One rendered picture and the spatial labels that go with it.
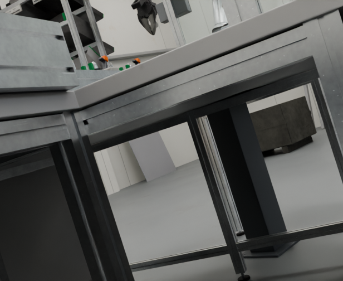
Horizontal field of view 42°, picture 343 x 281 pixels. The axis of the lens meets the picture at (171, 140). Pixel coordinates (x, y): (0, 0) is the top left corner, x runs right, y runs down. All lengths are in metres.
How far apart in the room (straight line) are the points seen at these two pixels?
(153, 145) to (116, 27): 2.96
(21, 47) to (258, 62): 0.31
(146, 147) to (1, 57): 9.22
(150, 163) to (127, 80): 9.00
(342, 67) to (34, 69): 0.40
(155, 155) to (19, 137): 9.23
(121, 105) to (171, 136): 10.31
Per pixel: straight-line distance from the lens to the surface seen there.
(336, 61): 0.62
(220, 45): 0.63
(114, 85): 0.69
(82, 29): 2.00
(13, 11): 2.06
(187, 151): 11.26
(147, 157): 9.69
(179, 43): 1.71
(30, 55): 0.64
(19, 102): 0.63
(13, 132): 0.62
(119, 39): 10.87
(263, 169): 2.48
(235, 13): 0.67
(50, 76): 0.66
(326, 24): 0.62
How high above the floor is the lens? 0.74
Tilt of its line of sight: level
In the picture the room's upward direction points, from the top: 18 degrees counter-clockwise
